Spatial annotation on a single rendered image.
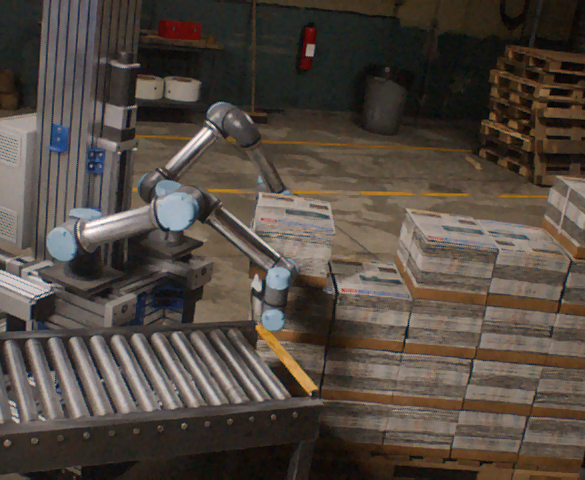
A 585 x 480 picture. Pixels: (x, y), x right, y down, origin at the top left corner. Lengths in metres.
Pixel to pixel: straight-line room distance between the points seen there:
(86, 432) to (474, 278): 1.63
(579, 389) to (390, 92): 6.92
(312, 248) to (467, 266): 0.59
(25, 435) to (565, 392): 2.19
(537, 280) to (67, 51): 1.92
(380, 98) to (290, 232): 7.16
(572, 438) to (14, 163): 2.48
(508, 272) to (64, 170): 1.69
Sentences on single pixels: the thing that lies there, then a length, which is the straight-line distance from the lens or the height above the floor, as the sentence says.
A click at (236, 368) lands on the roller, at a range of 2.60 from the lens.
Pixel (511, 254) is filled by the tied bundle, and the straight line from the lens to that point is 3.26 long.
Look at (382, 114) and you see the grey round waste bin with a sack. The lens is 10.18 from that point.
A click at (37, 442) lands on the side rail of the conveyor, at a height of 0.77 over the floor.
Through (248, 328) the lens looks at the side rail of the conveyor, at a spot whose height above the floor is 0.79.
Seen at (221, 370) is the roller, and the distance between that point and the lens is 2.56.
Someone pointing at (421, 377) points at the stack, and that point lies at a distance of 3.38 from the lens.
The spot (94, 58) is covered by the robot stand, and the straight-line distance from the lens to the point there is 3.07.
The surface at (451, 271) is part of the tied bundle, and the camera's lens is 3.23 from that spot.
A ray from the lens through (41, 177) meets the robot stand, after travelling 3.31.
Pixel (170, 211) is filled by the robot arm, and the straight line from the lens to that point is 2.67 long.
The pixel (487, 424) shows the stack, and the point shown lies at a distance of 3.57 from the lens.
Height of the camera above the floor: 2.02
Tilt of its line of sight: 19 degrees down
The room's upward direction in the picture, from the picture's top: 9 degrees clockwise
